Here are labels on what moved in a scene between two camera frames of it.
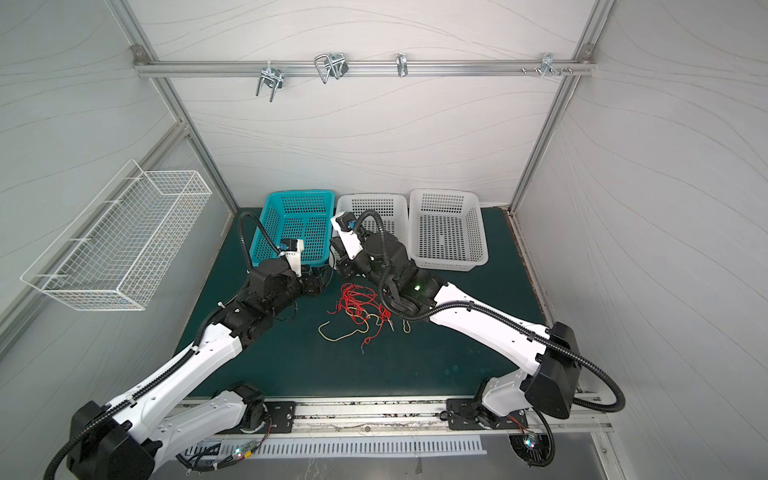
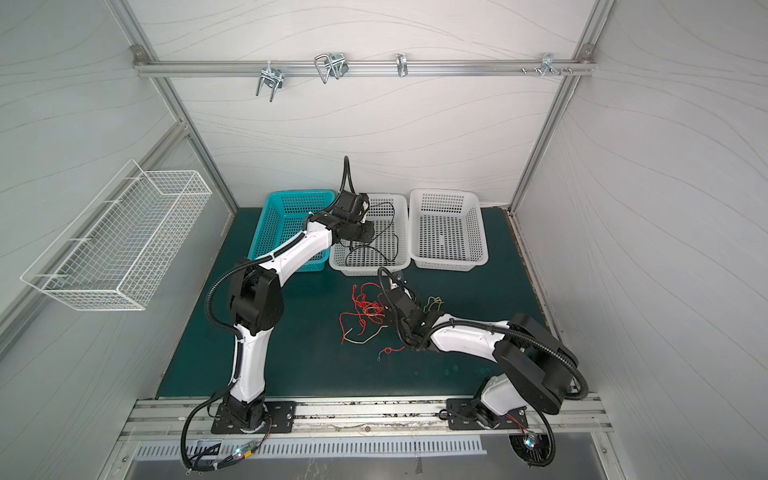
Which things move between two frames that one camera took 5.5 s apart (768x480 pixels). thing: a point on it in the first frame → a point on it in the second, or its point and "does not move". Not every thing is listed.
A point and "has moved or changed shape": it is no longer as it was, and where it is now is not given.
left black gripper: x=314 y=284 → x=369 y=232
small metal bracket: x=402 y=65 does not move
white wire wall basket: x=104 y=258 does not move
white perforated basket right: x=446 y=230 does not move
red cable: x=361 y=302 has moved or changed shape
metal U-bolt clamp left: x=272 y=77 does not move
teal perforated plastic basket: x=305 y=215 does not move
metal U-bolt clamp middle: x=332 y=64 does not move
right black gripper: x=342 y=264 → x=395 y=297
